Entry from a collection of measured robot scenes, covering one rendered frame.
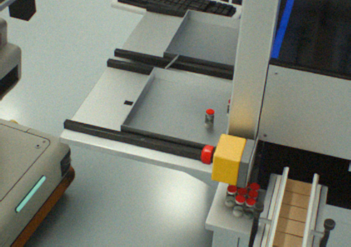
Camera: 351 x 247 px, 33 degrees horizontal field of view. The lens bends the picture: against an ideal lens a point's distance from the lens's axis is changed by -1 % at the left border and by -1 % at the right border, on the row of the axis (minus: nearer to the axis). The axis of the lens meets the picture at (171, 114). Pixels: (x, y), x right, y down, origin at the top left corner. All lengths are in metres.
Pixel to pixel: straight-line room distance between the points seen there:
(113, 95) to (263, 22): 0.60
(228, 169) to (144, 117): 0.37
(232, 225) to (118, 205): 1.27
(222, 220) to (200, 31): 0.76
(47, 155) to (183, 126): 0.94
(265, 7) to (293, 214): 0.42
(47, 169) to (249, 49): 1.31
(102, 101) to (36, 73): 1.70
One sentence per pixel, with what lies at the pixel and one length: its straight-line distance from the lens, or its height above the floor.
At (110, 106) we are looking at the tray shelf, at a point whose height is 0.88.
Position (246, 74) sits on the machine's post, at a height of 1.17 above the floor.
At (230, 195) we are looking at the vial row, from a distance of 1.28.
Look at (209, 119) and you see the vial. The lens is 1.46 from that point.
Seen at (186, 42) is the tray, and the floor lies 0.88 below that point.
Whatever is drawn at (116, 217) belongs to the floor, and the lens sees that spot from 2.44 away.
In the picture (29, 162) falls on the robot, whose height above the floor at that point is 0.28.
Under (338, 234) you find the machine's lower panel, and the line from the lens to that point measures 1.42.
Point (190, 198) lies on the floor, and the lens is 2.52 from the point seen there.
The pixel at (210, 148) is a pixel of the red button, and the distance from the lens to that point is 1.23.
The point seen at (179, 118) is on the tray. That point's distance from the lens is 1.51.
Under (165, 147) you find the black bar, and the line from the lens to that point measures 1.40.
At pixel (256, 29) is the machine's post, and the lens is 1.12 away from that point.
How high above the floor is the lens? 1.83
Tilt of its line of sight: 39 degrees down
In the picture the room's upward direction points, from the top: 3 degrees clockwise
